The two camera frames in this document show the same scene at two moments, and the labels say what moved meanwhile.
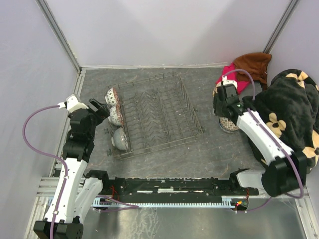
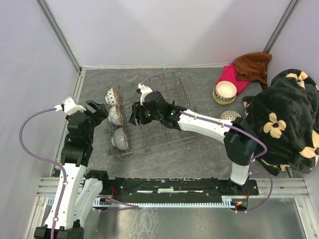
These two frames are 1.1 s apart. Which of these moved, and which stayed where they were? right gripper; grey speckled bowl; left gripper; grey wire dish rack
Moved: right gripper
Stayed: left gripper; grey wire dish rack; grey speckled bowl
